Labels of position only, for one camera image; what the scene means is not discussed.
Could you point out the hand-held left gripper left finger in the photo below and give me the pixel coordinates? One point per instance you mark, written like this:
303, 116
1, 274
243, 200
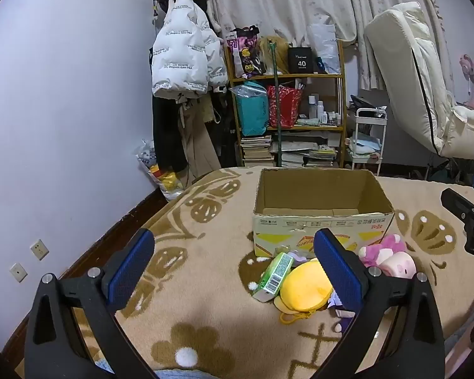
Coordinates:
132, 272

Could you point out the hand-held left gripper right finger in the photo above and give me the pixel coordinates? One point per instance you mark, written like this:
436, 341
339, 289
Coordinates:
337, 272

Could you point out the yellow plush toy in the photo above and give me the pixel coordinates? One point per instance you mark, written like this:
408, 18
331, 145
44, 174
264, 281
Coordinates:
304, 288

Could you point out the pink plush toy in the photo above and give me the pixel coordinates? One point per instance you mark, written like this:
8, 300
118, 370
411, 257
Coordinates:
395, 264

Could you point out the printed cardboard box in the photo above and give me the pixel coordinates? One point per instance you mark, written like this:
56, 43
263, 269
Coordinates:
300, 225

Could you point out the green small carton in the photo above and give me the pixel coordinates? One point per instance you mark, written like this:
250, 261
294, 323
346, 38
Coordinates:
274, 276

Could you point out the beige patterned blanket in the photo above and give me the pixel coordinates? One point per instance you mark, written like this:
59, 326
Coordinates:
221, 284

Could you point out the plastic bag of toys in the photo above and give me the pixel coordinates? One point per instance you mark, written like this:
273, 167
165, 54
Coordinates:
162, 175

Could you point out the stack of magazines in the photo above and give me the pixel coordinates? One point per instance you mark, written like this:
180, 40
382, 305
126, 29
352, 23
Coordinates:
308, 154

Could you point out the white rolling cart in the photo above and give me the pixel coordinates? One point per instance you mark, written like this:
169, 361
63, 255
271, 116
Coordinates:
365, 142

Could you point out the black hanging garment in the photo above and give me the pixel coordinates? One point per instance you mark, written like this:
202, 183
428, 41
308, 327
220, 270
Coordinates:
168, 134

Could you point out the beige hanging trousers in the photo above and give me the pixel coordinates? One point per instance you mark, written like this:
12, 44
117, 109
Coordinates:
199, 142

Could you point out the stack of books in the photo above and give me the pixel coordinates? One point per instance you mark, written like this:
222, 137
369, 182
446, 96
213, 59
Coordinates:
256, 148

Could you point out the pink fan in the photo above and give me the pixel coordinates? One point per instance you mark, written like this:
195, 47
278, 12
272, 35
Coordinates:
468, 69

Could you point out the group of white bottles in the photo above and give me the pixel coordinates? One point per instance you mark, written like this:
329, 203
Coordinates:
322, 112

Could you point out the white folded mattress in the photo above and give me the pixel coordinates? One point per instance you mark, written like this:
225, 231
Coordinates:
410, 71

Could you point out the red bag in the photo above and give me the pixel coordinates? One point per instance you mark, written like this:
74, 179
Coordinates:
286, 106

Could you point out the green pole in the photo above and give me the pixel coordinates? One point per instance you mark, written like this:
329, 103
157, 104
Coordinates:
277, 106

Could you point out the teal bag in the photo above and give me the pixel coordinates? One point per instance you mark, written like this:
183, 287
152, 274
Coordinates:
252, 112

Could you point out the wooden shelf unit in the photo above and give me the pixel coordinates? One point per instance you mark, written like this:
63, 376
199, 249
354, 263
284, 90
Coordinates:
341, 87

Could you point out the black box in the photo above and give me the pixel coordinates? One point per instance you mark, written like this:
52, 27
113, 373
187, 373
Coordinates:
301, 61

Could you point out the clear plastic bag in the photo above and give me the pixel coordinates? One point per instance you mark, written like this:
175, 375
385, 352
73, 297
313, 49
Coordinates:
324, 45

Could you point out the blond wig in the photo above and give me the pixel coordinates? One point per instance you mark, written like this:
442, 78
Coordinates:
268, 53

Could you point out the white puffer jacket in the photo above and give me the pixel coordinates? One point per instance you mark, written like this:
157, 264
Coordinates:
181, 47

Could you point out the purple and black printed bag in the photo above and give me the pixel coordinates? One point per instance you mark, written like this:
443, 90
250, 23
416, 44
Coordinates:
245, 53

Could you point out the white wall outlet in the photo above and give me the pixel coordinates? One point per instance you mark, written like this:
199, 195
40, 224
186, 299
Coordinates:
18, 272
39, 249

